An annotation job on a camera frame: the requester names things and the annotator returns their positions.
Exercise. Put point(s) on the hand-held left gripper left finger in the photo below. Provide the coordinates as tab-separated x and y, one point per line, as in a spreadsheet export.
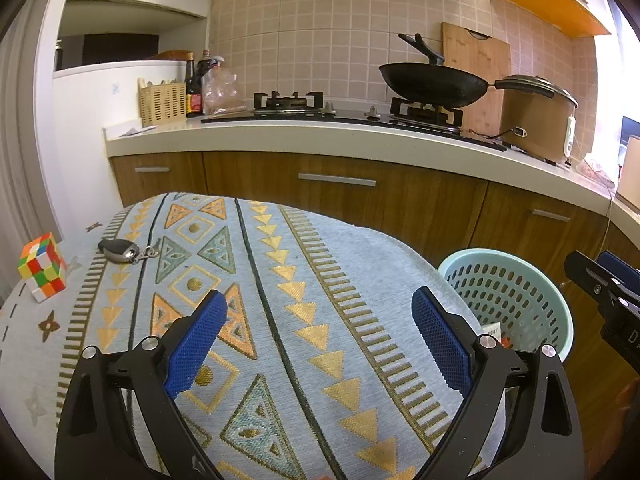
197	345

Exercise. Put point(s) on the beige wicker utensil holder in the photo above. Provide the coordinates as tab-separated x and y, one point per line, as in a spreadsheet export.
162	105

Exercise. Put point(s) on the wooden cutting board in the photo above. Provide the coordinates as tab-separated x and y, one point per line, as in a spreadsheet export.
475	50

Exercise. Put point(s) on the wooden kitchen counter cabinet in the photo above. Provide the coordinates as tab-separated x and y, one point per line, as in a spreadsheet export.
400	210

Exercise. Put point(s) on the white paper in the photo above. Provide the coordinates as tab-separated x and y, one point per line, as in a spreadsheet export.
135	131

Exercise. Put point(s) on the beige container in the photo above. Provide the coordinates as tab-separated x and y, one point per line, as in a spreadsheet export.
631	170

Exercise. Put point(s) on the pinkish plastic bag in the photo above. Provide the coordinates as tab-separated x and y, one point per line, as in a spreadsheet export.
597	170

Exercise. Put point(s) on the patterned light blue tablecloth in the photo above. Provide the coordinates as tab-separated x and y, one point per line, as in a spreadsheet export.
320	280

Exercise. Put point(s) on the clear plastic bag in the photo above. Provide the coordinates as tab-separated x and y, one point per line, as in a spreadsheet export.
222	92

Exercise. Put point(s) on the black gas stove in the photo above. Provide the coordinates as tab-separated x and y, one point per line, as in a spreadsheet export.
310	116

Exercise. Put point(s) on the light green plastic basket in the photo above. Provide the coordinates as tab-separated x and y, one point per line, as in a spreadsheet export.
500	280

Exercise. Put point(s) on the black car key fob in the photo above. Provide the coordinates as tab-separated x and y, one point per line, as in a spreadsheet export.
120	251

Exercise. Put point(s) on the colourful puzzle cube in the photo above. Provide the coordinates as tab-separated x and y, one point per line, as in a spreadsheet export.
42	265

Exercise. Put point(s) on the brown rice cooker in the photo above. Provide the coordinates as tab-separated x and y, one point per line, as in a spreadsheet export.
535	120

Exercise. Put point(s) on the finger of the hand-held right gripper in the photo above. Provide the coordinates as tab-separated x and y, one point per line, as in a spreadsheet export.
617	266
592	280

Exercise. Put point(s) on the black wok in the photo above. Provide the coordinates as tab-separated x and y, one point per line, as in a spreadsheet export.
430	85

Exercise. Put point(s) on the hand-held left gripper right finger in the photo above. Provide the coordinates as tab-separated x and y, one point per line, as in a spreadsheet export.
442	345

